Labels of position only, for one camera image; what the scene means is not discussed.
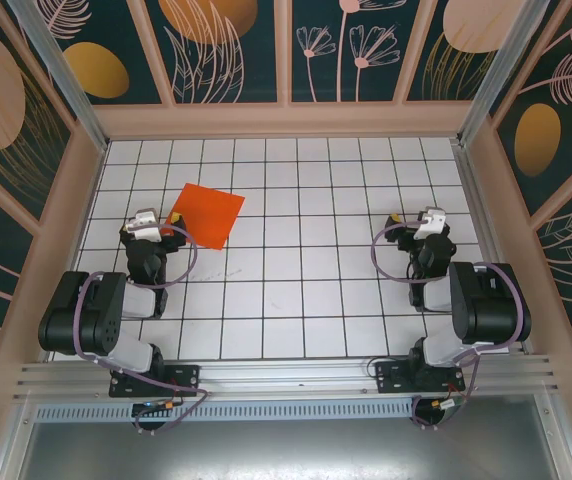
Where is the orange square paper sheet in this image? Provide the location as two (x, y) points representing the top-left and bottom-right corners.
(167, 183), (246, 250)

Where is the grey metal sheet panel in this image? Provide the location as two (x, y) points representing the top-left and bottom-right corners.
(0, 399), (572, 480)

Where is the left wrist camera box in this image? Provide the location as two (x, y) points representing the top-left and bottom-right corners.
(124, 208), (163, 240)

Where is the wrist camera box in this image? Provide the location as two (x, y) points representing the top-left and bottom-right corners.
(412, 205), (448, 242)
(124, 208), (163, 240)

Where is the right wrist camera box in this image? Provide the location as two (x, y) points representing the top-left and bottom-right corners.
(412, 205), (448, 242)

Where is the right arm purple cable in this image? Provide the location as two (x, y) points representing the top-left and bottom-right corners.
(370, 222), (528, 431)

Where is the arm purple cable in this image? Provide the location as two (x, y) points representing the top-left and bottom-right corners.
(73, 223), (211, 435)
(370, 222), (528, 431)

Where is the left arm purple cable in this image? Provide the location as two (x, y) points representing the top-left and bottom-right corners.
(73, 223), (211, 435)

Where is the aluminium side rail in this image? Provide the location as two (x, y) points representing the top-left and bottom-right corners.
(453, 142), (535, 356)

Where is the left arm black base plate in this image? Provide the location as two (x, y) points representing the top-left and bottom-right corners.
(109, 363), (202, 399)

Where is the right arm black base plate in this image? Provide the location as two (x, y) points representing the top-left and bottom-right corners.
(374, 360), (467, 395)

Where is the aluminium corner post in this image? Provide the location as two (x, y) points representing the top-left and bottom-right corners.
(455, 0), (550, 146)
(8, 0), (110, 151)

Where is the long aluminium mounting rail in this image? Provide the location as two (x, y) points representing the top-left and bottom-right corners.
(13, 353), (562, 401)

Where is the grey slotted cable duct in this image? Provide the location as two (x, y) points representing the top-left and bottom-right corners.
(33, 397), (417, 422)

